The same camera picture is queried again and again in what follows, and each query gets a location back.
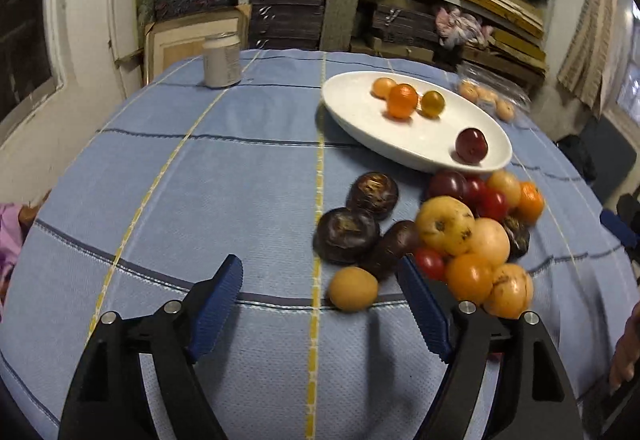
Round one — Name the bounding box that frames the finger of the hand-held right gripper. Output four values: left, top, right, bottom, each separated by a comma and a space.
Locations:
599, 193, 640, 266

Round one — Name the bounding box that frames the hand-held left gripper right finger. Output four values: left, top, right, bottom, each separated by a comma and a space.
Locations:
396, 254, 585, 440

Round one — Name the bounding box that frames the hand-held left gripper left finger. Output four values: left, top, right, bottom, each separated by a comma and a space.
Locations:
57, 254, 244, 440

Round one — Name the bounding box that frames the red cherry tomato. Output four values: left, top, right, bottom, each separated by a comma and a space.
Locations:
477, 189, 510, 221
464, 176, 487, 213
413, 247, 447, 282

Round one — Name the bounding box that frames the smooth orange tomato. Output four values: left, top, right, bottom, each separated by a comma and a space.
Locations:
446, 253, 495, 306

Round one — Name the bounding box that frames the dark purple water chestnut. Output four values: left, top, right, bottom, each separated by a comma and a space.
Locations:
313, 207, 381, 265
501, 215, 531, 260
359, 219, 422, 281
346, 171, 400, 221

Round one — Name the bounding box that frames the small brown longan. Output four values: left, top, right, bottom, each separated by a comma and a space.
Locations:
327, 266, 379, 312

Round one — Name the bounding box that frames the orange mandarin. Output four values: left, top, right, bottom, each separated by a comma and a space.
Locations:
515, 181, 545, 225
386, 83, 419, 119

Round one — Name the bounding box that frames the white ceramic plate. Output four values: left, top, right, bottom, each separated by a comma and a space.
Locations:
321, 70, 514, 173

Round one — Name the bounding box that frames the cluster of small pale fruits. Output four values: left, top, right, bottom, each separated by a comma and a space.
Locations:
459, 80, 516, 122

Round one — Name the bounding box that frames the person's right hand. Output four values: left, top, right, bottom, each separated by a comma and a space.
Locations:
609, 301, 640, 391

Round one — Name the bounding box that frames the blue-grey chair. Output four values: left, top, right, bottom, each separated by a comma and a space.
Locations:
580, 113, 636, 206

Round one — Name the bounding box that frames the black jacket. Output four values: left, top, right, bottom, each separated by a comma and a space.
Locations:
555, 134, 598, 186

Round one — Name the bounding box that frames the blue striped tablecloth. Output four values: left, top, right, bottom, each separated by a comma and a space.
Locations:
0, 48, 640, 440

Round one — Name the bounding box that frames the bright frosted window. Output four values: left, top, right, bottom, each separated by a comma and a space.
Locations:
602, 0, 640, 131

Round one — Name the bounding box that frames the beige checkered curtain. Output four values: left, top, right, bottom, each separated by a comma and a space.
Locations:
556, 0, 628, 118

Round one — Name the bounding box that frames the brown object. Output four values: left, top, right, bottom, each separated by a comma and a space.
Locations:
17, 190, 53, 241

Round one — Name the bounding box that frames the clear plastic clamshell box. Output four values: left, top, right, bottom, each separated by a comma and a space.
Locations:
457, 63, 532, 123

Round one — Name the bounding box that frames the yellow-green cherry tomato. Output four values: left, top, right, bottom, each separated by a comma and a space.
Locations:
419, 90, 446, 117

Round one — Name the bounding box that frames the white drink can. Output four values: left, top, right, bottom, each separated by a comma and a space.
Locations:
202, 33, 243, 88

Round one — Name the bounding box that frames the pink floral crumpled cloth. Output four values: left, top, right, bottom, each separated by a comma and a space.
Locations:
434, 5, 493, 48

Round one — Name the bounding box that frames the cardboard box with framed panel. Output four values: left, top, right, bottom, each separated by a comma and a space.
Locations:
114, 4, 252, 86

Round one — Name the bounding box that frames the stack of dark brown boxes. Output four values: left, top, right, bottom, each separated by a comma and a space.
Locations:
370, 3, 441, 51

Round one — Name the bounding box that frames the stack of dark flat boxes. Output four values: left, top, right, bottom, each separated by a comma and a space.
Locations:
248, 0, 326, 52

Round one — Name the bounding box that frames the upright grey patterned box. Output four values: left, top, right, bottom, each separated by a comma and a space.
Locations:
320, 0, 360, 52

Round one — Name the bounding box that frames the white leaning board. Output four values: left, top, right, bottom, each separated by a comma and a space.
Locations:
102, 0, 146, 86

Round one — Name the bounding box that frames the dark glass window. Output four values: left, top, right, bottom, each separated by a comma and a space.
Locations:
0, 0, 66, 131

